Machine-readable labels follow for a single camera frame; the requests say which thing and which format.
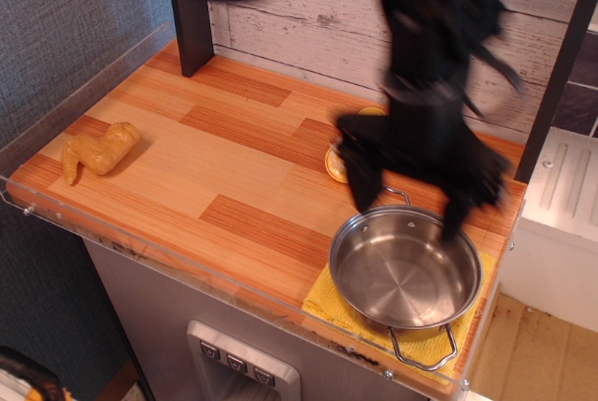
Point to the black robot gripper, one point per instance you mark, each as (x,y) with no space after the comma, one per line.
(423,136)

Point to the stainless steel pan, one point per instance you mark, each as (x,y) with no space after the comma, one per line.
(396,273)

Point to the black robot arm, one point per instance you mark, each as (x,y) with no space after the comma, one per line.
(435,39)

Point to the yellow folded cloth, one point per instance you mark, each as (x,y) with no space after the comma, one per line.
(323,301)

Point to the yellow scrub brush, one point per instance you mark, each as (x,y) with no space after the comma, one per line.
(334,164)

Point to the white toy sink unit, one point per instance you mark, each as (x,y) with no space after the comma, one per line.
(552,261)

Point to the silver dispenser button panel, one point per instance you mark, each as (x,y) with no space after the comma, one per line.
(229,369)

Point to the grey toy kitchen cabinet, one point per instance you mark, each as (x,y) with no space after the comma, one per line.
(154,309)

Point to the toy chicken wing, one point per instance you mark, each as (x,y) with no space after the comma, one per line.
(98,154)

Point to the clear acrylic table guard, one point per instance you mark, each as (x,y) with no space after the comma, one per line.
(226,186)

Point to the yellow object bottom left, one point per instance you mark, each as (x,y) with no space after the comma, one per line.
(44,385)

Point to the dark right frame post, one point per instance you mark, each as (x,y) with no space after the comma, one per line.
(570,47)

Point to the dark frame post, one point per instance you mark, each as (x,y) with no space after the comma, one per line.
(194,36)
(570,47)

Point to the dark left frame post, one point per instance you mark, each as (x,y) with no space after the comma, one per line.
(194,36)

